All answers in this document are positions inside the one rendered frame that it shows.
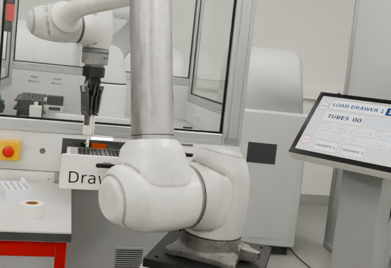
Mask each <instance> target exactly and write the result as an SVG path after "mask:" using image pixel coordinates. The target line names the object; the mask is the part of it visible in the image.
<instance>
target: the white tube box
mask: <svg viewBox="0 0 391 268"><path fill-rule="evenodd" d="M12 182H16V187H12ZM0 193H1V195H2V197H3V198H4V200H5V201H25V200H32V199H33V189H32V188H31V187H30V185H29V184H28V183H27V181H26V183H25V184H22V183H21V181H0Z"/></svg>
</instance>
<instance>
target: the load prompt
mask: <svg viewBox="0 0 391 268"><path fill-rule="evenodd" d="M328 109H332V110H339V111H344V112H352V113H360V114H365V115H373V116H380V117H388V118H391V106H382V105H374V104H368V103H359V102H351V101H342V100H337V99H333V101H332V103H331V105H330V107H329V108H328Z"/></svg>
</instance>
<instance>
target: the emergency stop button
mask: <svg viewBox="0 0 391 268"><path fill-rule="evenodd" d="M2 154H3V156H5V157H7V158H9V157H11V156H13V154H14V149H13V148H12V147H11V146H6V147H4V149H3V150H2Z"/></svg>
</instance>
